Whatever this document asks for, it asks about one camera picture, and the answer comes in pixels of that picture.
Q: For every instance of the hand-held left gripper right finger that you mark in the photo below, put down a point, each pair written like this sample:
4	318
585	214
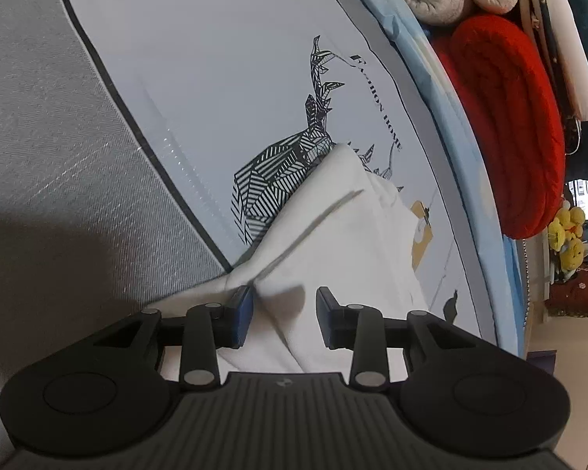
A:
326	316

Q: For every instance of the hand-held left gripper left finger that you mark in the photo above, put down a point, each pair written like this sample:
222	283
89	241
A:
242	316

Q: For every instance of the white long-sleeve shirt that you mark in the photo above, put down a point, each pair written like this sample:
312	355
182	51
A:
343	245

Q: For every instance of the light blue bed sheet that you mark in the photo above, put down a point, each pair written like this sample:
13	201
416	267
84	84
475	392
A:
470	156

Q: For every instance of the purple box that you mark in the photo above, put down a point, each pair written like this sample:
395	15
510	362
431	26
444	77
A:
543	363

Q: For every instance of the deer printed bed sheet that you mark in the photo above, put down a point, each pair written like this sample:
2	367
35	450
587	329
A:
201	83

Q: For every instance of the yellow plush toy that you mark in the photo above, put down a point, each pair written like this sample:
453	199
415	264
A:
566	227
576	257

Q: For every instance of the grey mattress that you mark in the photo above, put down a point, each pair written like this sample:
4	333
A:
54	132

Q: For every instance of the red folded blanket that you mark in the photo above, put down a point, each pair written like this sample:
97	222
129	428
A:
509	122

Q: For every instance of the window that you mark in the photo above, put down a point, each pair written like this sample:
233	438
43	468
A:
580	198

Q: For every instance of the dark dotted folded cloth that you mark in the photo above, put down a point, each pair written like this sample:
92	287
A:
549	58

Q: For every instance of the white folded sheet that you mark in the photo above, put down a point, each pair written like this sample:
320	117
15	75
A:
568	49

